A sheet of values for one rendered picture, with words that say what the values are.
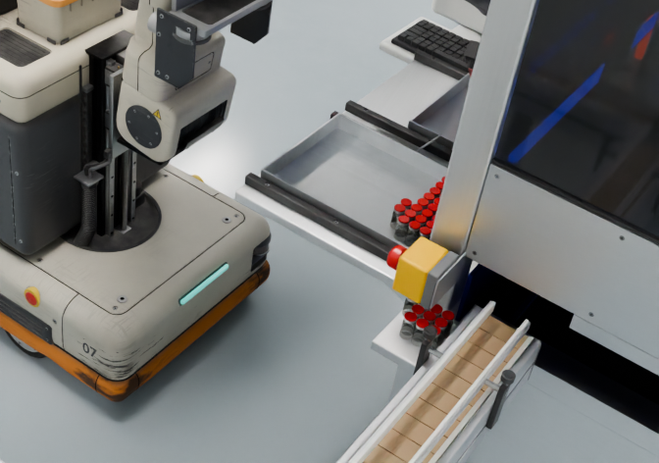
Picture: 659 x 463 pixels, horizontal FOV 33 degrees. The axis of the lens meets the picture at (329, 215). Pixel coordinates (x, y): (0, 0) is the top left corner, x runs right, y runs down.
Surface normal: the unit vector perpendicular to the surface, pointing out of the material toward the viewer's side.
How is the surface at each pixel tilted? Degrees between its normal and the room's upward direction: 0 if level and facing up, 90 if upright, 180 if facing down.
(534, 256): 90
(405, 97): 0
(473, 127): 90
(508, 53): 90
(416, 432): 0
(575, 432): 90
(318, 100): 0
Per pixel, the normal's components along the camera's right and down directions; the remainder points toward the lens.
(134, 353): 0.82, 0.44
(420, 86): 0.14, -0.76
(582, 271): -0.56, 0.47
